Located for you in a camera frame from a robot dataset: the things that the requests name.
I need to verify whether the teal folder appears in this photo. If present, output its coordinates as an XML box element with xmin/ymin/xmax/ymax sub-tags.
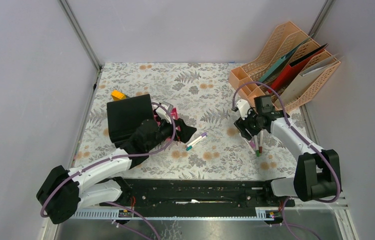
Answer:
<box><xmin>257</xmin><ymin>31</ymin><xmax>311</xmax><ymax>84</ymax></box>

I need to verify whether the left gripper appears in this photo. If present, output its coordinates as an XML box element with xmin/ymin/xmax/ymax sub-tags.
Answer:
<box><xmin>146</xmin><ymin>114</ymin><xmax>197</xmax><ymax>152</ymax></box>

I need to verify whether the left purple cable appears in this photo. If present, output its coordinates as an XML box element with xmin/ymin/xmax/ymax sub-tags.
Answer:
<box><xmin>39</xmin><ymin>101</ymin><xmax>178</xmax><ymax>240</ymax></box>

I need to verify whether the pink drawer tray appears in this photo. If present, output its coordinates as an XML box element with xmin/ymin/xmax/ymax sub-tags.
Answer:
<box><xmin>155</xmin><ymin>107</ymin><xmax>179</xmax><ymax>123</ymax></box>

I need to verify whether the peach file organizer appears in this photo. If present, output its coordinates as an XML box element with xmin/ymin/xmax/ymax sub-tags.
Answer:
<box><xmin>228</xmin><ymin>21</ymin><xmax>341</xmax><ymax>112</ymax></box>

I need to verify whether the black pen holder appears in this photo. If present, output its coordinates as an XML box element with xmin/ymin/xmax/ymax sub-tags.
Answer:
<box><xmin>106</xmin><ymin>94</ymin><xmax>154</xmax><ymax>148</ymax></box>

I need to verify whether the aluminium frame post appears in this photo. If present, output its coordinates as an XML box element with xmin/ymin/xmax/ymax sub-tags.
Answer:
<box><xmin>308</xmin><ymin>0</ymin><xmax>336</xmax><ymax>37</ymax></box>
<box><xmin>58</xmin><ymin>0</ymin><xmax>103</xmax><ymax>72</ymax></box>

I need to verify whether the dark red tip pen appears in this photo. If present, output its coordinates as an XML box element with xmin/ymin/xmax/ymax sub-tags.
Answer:
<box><xmin>258</xmin><ymin>130</ymin><xmax>264</xmax><ymax>155</ymax></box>

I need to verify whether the purple tip white pen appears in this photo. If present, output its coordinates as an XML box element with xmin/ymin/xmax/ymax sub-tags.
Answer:
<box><xmin>245</xmin><ymin>139</ymin><xmax>256</xmax><ymax>155</ymax></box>

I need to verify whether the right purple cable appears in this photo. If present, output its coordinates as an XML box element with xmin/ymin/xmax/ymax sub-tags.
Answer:
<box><xmin>232</xmin><ymin>81</ymin><xmax>342</xmax><ymax>240</ymax></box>

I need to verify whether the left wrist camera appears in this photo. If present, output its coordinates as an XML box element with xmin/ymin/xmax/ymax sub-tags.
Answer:
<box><xmin>155</xmin><ymin>102</ymin><xmax>174</xmax><ymax>123</ymax></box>

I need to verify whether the left aluminium frame post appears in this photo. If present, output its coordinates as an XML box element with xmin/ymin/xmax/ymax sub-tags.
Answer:
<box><xmin>58</xmin><ymin>0</ymin><xmax>103</xmax><ymax>72</ymax></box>

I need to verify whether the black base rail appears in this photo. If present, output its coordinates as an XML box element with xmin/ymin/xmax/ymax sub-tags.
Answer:
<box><xmin>115</xmin><ymin>177</ymin><xmax>286</xmax><ymax>218</ymax></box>

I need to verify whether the red notebook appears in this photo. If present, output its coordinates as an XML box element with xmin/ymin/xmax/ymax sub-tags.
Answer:
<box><xmin>270</xmin><ymin>42</ymin><xmax>328</xmax><ymax>91</ymax></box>

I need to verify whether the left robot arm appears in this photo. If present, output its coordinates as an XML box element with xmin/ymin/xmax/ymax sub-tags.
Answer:
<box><xmin>36</xmin><ymin>118</ymin><xmax>197</xmax><ymax>224</ymax></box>

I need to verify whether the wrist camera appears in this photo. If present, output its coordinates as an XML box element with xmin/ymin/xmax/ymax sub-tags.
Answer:
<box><xmin>232</xmin><ymin>99</ymin><xmax>252</xmax><ymax>120</ymax></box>
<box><xmin>155</xmin><ymin>102</ymin><xmax>174</xmax><ymax>123</ymax></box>

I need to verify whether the purple cable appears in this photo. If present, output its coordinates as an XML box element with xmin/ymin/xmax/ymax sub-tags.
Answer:
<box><xmin>232</xmin><ymin>81</ymin><xmax>342</xmax><ymax>240</ymax></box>
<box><xmin>39</xmin><ymin>101</ymin><xmax>178</xmax><ymax>240</ymax></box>

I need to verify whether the yellow block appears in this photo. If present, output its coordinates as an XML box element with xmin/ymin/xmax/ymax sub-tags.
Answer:
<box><xmin>110</xmin><ymin>90</ymin><xmax>127</xmax><ymax>101</ymax></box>

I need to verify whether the floral table mat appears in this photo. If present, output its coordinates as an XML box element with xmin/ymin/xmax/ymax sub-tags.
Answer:
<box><xmin>73</xmin><ymin>63</ymin><xmax>297</xmax><ymax>180</ymax></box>

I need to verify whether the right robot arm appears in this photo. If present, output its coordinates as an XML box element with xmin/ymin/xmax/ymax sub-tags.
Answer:
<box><xmin>233</xmin><ymin>95</ymin><xmax>342</xmax><ymax>206</ymax></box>

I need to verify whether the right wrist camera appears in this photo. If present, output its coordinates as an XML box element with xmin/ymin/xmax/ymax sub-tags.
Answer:
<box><xmin>232</xmin><ymin>99</ymin><xmax>252</xmax><ymax>120</ymax></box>

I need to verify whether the right aluminium frame post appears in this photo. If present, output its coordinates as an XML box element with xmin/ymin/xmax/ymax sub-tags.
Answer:
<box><xmin>308</xmin><ymin>0</ymin><xmax>336</xmax><ymax>37</ymax></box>

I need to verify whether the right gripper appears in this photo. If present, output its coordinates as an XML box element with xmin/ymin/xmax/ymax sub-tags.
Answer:
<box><xmin>234</xmin><ymin>106</ymin><xmax>263</xmax><ymax>141</ymax></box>

